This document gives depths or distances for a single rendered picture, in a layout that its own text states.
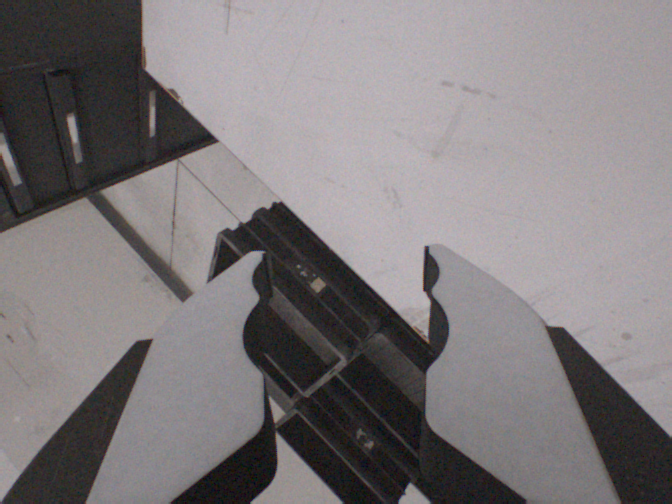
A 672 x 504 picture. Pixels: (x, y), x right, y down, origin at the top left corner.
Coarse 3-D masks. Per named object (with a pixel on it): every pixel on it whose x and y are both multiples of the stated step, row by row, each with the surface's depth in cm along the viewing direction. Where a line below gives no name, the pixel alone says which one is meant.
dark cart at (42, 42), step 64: (0, 0) 81; (64, 0) 88; (128, 0) 97; (0, 64) 72; (64, 64) 80; (128, 64) 94; (0, 128) 79; (64, 128) 91; (128, 128) 108; (192, 128) 129; (0, 192) 90; (64, 192) 107
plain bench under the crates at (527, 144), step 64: (192, 0) 41; (256, 0) 36; (320, 0) 32; (384, 0) 29; (448, 0) 26; (512, 0) 24; (576, 0) 22; (640, 0) 20; (192, 64) 46; (256, 64) 40; (320, 64) 35; (384, 64) 31; (448, 64) 28; (512, 64) 26; (576, 64) 24; (640, 64) 22; (256, 128) 45; (320, 128) 39; (384, 128) 34; (448, 128) 31; (512, 128) 28; (576, 128) 25; (640, 128) 23; (320, 192) 43; (384, 192) 38; (448, 192) 34; (512, 192) 30; (576, 192) 27; (640, 192) 25; (384, 256) 42; (512, 256) 33; (576, 256) 30; (640, 256) 27; (576, 320) 32; (640, 320) 29; (640, 384) 31
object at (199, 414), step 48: (240, 288) 10; (192, 336) 9; (240, 336) 9; (144, 384) 8; (192, 384) 8; (240, 384) 7; (144, 432) 7; (192, 432) 7; (240, 432) 7; (96, 480) 6; (144, 480) 6; (192, 480) 6; (240, 480) 7
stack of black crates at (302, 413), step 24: (336, 384) 119; (312, 408) 112; (336, 408) 115; (360, 408) 118; (288, 432) 132; (312, 432) 135; (336, 432) 111; (360, 432) 113; (384, 432) 116; (312, 456) 131; (336, 456) 134; (360, 456) 110; (384, 456) 112; (408, 456) 115; (336, 480) 129; (360, 480) 132; (384, 480) 109; (408, 480) 111
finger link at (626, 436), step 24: (552, 336) 8; (576, 360) 7; (576, 384) 7; (600, 384) 7; (600, 408) 6; (624, 408) 6; (600, 432) 6; (624, 432) 6; (648, 432) 6; (624, 456) 6; (648, 456) 6; (624, 480) 5; (648, 480) 5
